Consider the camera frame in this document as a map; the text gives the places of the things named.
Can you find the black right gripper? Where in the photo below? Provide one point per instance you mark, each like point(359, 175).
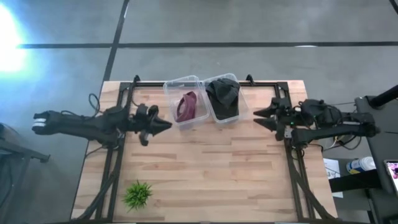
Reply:
point(284, 116)

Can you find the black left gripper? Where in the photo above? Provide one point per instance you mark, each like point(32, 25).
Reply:
point(143, 119)

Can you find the maroon cap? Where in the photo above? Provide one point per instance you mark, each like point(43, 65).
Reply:
point(186, 107)

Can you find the black cap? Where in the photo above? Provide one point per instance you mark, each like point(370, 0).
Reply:
point(225, 112)

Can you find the dark grey cap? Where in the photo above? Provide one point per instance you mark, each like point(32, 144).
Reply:
point(224, 90)

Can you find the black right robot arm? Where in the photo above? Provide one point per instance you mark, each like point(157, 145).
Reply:
point(335, 124)

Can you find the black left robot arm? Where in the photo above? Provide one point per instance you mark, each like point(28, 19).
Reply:
point(77, 126)

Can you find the clear plastic container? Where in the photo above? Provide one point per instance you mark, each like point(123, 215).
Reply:
point(199, 93)
point(244, 105)

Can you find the small green artificial plant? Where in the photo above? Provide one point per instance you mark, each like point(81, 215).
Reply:
point(136, 195)

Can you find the white paper sheet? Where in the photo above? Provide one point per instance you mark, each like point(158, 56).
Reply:
point(332, 174)

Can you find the white bottle with blue label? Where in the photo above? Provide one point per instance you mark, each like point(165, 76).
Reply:
point(360, 165)

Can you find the black side desk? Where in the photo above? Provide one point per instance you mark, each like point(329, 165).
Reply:
point(379, 146)

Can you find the tablet with lit screen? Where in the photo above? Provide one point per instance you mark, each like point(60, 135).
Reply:
point(393, 175)

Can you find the black metal stand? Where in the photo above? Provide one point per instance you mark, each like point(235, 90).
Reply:
point(18, 155)

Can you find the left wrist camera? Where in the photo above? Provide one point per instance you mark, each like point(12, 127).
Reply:
point(145, 139)

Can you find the black metal rig frame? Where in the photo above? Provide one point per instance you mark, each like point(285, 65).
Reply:
point(264, 83)

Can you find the black frame clamp knob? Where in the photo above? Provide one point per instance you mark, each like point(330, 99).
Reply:
point(136, 78)
point(249, 79)

